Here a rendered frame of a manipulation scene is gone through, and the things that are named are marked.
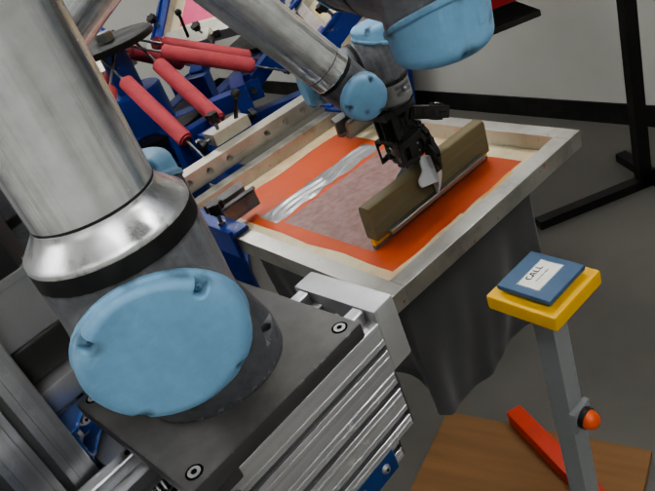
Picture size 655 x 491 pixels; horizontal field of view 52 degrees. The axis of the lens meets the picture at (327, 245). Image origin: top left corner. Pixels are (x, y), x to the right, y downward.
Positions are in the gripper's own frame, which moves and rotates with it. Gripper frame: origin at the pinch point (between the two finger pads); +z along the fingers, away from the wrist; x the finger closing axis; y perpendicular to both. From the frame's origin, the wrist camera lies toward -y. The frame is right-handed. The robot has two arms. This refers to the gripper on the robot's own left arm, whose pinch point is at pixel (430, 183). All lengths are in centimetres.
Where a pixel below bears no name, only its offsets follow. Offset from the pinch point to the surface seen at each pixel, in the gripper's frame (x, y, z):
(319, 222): -21.4, 15.3, 4.2
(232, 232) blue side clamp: -32.6, 30.1, -1.1
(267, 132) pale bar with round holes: -66, -7, -1
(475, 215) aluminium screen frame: 15.5, 5.5, 0.9
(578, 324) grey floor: -19, -61, 102
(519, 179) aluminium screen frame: 16.2, -7.5, 1.3
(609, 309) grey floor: -14, -72, 103
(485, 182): 5.9, -9.4, 5.1
